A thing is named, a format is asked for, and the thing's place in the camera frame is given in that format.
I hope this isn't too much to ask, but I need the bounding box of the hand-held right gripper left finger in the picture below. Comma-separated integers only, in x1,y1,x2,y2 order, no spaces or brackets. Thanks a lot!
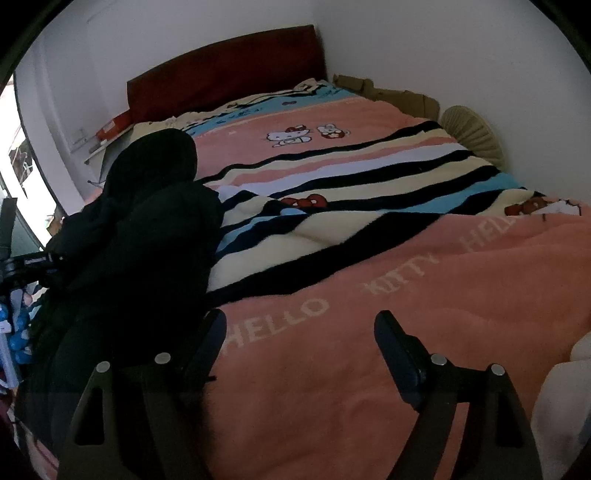
55,308,228,480

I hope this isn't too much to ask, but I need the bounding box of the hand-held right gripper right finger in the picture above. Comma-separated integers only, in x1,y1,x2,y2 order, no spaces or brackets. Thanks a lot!
374,310,543,480

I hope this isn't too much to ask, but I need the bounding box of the black jacket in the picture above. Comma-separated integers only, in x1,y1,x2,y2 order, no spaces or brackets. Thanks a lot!
16,129,227,418

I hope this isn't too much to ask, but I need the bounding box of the striped cartoon printed blanket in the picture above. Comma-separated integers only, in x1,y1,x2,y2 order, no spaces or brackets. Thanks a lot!
28,78,591,480

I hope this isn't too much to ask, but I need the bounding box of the white nightstand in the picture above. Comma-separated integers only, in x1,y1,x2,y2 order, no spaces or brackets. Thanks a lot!
84,134,134,185

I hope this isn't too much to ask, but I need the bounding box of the white cloth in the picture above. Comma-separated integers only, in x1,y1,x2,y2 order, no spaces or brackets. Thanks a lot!
530,335,591,480

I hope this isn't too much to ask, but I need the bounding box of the orange box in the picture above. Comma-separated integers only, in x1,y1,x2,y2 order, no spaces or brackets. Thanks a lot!
95,113,134,140

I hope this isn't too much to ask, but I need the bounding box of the beige pleated fan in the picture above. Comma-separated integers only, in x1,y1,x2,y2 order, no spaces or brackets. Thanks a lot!
441,105,506,169

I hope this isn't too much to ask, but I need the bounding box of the dark red headboard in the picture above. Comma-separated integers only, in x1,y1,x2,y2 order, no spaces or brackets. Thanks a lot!
127,24,329,123

